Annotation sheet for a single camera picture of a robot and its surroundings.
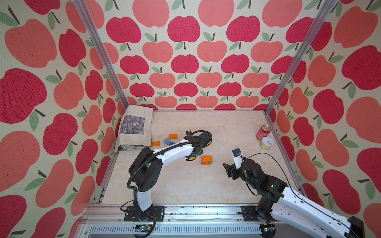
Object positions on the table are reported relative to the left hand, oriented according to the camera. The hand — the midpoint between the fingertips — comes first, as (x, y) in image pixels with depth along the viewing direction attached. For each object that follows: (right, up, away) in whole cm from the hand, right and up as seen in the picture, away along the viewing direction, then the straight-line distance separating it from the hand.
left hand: (197, 154), depth 89 cm
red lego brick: (+4, -6, +2) cm, 7 cm away
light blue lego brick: (-20, +7, +12) cm, 24 cm away
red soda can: (+44, +14, +7) cm, 47 cm away
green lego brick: (+9, -5, +1) cm, 10 cm away
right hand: (+17, -3, -11) cm, 21 cm away
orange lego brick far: (-16, +10, +16) cm, 25 cm away
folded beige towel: (-43, +16, +14) cm, 48 cm away
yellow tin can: (+46, +6, +7) cm, 47 cm away
